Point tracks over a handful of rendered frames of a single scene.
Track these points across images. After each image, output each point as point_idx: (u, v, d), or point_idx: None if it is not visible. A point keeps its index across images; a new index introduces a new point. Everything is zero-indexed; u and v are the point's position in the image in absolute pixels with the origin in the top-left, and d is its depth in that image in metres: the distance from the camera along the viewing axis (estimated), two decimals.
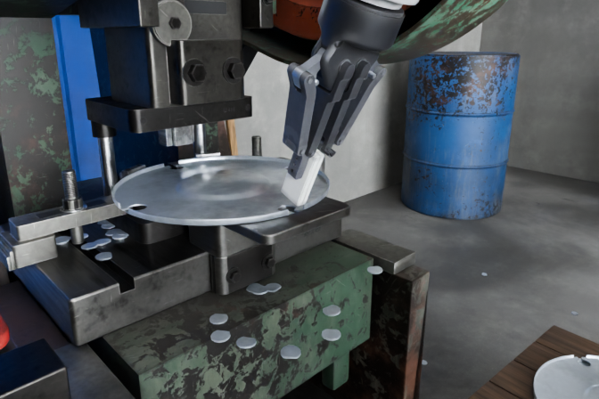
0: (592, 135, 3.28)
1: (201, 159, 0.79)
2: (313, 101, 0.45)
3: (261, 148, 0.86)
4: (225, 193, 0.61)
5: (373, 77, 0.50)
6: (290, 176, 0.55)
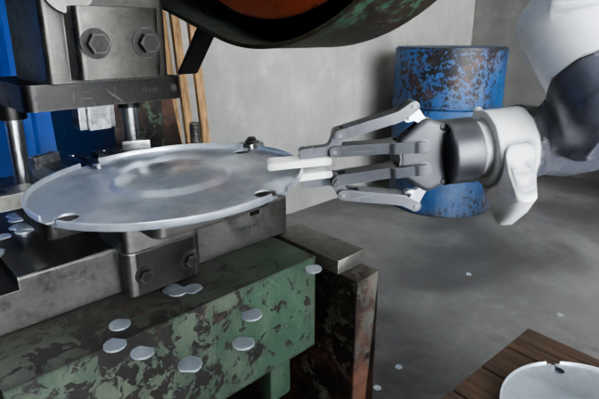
0: None
1: (127, 154, 0.64)
2: (389, 190, 0.57)
3: (200, 135, 0.78)
4: (181, 186, 0.48)
5: None
6: None
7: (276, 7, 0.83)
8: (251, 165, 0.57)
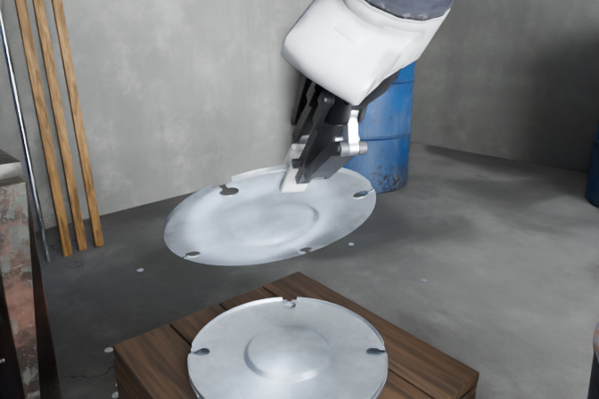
0: (514, 112, 3.16)
1: (335, 239, 0.76)
2: None
3: None
4: (236, 216, 0.63)
5: None
6: (291, 181, 0.54)
7: None
8: (316, 192, 0.60)
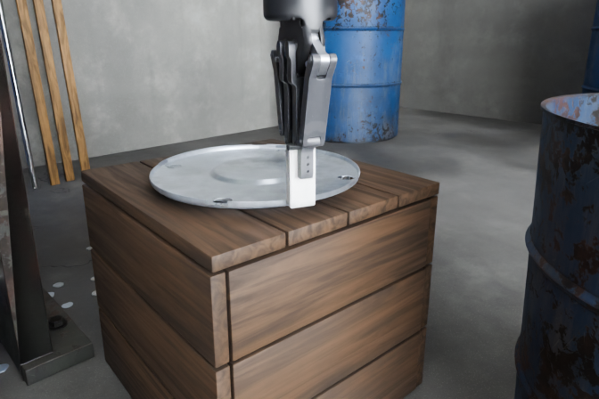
0: (505, 71, 3.17)
1: None
2: (276, 77, 0.54)
3: None
4: (223, 175, 0.64)
5: (305, 63, 0.46)
6: (305, 180, 0.55)
7: None
8: None
